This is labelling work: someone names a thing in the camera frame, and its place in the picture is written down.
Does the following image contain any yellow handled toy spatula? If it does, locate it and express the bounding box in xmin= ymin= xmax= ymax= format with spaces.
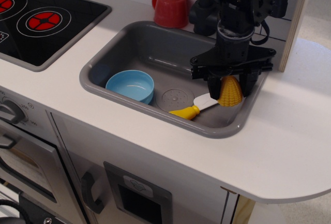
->
xmin=169 ymin=93 xmax=218 ymax=120

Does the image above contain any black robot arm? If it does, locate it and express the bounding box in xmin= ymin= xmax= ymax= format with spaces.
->
xmin=189 ymin=0 xmax=287 ymax=99

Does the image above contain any grey dispenser panel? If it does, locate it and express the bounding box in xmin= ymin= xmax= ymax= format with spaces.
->
xmin=103 ymin=162 xmax=173 ymax=224

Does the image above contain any grey plastic sink basin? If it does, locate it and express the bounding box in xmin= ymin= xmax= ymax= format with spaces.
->
xmin=80 ymin=21 xmax=267 ymax=139

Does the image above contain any grey cabinet door handle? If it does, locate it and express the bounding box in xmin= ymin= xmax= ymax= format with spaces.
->
xmin=81 ymin=172 xmax=104 ymax=214

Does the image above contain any light wood side panel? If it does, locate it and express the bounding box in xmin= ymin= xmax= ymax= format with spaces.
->
xmin=278 ymin=0 xmax=309 ymax=72

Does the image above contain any black cable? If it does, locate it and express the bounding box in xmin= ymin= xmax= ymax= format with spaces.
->
xmin=0 ymin=199 xmax=29 ymax=224

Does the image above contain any black toy faucet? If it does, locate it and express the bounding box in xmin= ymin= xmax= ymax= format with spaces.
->
xmin=188 ymin=0 xmax=289 ymax=37

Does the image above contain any black toy stovetop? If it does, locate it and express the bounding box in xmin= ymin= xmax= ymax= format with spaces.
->
xmin=1 ymin=0 xmax=112 ymax=72

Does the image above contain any grey oven door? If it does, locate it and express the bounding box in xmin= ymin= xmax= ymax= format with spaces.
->
xmin=1 ymin=122 xmax=85 ymax=223

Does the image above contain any yellow toy corn cob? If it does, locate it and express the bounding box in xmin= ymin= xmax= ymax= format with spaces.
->
xmin=217 ymin=76 xmax=243 ymax=107

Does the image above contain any grey oven control knob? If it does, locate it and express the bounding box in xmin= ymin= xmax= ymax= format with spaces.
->
xmin=1 ymin=100 xmax=28 ymax=124

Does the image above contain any light blue plastic bowl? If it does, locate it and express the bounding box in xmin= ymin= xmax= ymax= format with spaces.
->
xmin=106 ymin=70 xmax=155 ymax=104

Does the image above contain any red plastic cup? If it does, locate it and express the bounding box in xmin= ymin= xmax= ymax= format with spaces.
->
xmin=152 ymin=0 xmax=188 ymax=28

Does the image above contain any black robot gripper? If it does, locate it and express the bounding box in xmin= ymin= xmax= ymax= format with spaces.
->
xmin=190 ymin=34 xmax=276 ymax=99

